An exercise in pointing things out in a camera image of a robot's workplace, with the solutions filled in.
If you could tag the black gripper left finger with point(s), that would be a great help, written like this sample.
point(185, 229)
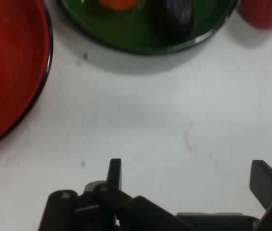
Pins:
point(116, 204)

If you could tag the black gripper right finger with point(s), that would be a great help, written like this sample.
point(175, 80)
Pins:
point(265, 183)

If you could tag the purple toy eggplant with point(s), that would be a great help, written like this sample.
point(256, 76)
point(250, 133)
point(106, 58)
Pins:
point(174, 19)

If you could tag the red toy apple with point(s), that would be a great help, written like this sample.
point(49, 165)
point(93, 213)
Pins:
point(263, 12)

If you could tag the red plate with black rim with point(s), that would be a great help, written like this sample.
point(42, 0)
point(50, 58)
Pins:
point(8, 72)

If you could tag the green round plate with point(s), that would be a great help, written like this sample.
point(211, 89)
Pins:
point(131, 31)

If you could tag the orange toy fruit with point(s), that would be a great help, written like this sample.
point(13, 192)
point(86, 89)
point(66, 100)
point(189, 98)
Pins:
point(117, 3)

